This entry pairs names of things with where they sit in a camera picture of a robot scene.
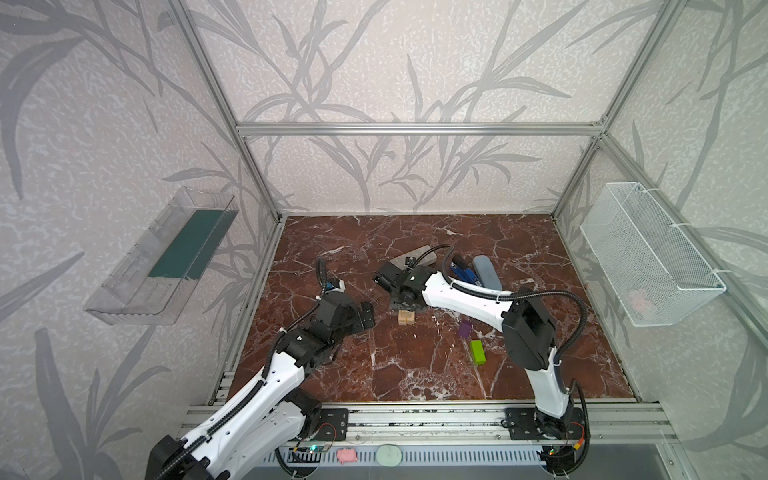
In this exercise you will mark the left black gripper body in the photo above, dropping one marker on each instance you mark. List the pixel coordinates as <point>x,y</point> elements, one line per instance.
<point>364,315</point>

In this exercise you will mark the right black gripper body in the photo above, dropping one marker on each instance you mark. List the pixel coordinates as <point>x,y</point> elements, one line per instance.
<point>385,278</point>

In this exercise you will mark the wood block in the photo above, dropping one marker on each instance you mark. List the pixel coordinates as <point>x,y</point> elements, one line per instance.
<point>406,318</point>

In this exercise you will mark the purple block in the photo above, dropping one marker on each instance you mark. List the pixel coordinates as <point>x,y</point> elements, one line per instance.
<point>465,329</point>

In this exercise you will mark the green block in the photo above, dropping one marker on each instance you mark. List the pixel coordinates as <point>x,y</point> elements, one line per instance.
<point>477,352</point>

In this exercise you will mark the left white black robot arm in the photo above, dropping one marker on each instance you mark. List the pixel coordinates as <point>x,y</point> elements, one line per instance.
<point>271,409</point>

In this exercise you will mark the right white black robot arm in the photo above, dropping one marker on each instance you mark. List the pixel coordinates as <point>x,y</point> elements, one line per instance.
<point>528,329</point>

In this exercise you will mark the grey stone brick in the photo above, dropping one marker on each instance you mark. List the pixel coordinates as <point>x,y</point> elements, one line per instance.
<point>402,260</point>

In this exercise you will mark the blue stapler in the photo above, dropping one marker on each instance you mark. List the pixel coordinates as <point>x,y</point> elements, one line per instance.
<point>464,271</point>

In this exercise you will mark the blue-grey oval case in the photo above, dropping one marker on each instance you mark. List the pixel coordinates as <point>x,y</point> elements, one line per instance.
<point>486,273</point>

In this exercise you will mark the pale green round disc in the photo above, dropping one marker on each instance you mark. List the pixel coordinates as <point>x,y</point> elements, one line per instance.
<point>388,456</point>

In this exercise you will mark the pink object in basket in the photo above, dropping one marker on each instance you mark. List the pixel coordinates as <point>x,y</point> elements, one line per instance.
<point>640,302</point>

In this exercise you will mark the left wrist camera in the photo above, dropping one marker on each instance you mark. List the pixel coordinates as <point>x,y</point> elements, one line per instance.
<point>335,284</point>

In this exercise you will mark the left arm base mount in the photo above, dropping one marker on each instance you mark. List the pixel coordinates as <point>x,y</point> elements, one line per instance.
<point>326,425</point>

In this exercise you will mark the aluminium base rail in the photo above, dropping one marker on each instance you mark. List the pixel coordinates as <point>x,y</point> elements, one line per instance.
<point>611,421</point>

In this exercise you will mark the aluminium frame crossbar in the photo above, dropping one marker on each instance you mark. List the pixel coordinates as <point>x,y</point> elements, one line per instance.
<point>255,129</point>

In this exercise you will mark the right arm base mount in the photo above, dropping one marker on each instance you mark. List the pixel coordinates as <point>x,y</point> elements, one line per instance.
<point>528,423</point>

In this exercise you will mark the clear plastic wall bin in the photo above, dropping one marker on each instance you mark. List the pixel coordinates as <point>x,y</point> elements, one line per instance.
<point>155,280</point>

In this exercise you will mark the white wire mesh basket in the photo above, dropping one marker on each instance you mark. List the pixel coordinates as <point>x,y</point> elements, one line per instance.
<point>639,246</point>

